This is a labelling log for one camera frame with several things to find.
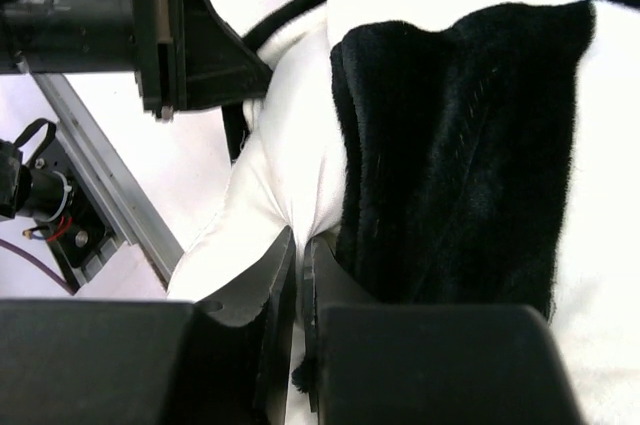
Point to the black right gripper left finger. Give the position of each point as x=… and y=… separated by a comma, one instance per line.
x=222, y=360

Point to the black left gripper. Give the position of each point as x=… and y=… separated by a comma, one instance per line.
x=188, y=58

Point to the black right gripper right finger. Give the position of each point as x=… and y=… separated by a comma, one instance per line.
x=401, y=364

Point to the black white checkered pillowcase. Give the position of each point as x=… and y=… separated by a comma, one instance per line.
x=492, y=156

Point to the white pillow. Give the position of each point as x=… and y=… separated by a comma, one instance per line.
x=290, y=173

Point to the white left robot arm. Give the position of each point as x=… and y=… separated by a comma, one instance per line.
x=67, y=36

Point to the aluminium table edge rail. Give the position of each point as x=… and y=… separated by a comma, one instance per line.
x=108, y=179

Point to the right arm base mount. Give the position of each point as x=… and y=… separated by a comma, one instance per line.
x=40, y=182

